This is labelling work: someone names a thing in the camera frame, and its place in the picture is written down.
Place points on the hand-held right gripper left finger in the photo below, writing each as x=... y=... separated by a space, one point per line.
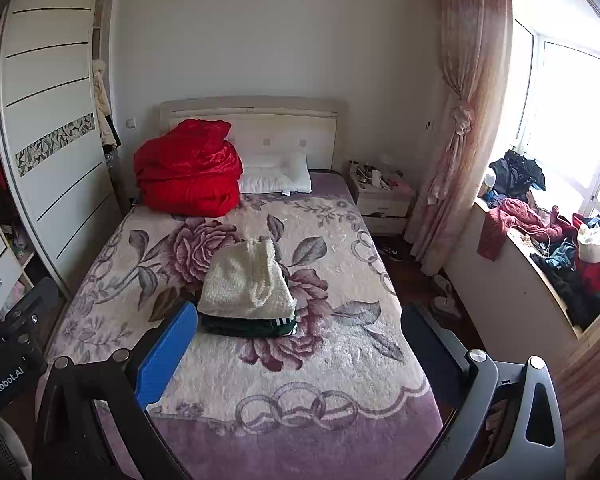
x=165 y=355

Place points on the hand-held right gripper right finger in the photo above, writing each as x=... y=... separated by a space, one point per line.
x=430 y=350

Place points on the white knit sweater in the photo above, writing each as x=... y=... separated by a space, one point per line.
x=240 y=285

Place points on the person's left forearm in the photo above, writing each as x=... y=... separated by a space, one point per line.
x=17 y=460

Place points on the pile of mixed clothes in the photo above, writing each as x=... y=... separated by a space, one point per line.
x=520 y=215

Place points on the white slipper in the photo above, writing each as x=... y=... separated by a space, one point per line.
x=442 y=284
x=446 y=306

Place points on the green garment with white stripes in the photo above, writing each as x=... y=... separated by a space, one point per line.
x=240 y=328

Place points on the white window ledge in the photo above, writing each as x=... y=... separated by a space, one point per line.
x=500 y=290

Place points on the black shoes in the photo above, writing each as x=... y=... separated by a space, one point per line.
x=391 y=252

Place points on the floral blanket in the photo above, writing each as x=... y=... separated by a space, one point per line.
x=330 y=385

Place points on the white nightstand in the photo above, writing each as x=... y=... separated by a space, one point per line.
x=380 y=210

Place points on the white bottle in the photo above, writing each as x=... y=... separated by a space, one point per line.
x=376 y=178

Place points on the red quilt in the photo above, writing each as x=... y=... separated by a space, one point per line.
x=190 y=170

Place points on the white wardrobe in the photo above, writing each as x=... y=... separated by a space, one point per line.
x=55 y=110

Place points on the beige hanging jacket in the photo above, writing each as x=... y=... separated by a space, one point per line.
x=102 y=110

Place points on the white pillow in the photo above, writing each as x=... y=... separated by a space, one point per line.
x=280 y=175

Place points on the cream bed headboard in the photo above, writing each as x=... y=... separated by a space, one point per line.
x=280 y=130

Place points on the window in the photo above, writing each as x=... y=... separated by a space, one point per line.
x=565 y=110

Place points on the pink patterned curtain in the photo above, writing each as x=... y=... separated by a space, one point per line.
x=460 y=60

